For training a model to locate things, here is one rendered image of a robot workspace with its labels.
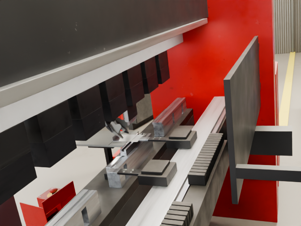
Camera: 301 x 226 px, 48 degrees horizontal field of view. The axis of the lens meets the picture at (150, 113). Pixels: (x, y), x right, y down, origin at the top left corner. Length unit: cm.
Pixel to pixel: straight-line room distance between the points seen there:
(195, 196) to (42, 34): 67
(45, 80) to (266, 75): 175
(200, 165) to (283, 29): 857
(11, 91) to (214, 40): 177
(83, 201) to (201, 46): 140
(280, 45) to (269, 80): 744
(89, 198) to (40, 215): 45
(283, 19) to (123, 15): 865
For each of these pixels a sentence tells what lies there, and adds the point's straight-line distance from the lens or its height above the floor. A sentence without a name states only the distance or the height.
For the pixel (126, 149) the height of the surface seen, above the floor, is 99.
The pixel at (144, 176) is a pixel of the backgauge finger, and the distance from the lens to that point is 121.
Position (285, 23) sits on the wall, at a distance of 962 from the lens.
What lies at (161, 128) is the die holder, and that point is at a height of 93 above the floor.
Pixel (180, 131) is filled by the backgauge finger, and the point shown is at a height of 103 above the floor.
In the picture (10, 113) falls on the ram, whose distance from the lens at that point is 92.
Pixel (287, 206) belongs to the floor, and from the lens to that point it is 289.
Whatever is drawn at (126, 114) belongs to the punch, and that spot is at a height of 114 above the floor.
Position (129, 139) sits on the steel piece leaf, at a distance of 162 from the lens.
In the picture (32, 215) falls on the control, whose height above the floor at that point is 75.
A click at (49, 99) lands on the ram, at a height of 137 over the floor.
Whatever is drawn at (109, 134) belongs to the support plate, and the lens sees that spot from 173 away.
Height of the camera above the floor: 158
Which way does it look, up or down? 17 degrees down
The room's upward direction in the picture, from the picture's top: 8 degrees counter-clockwise
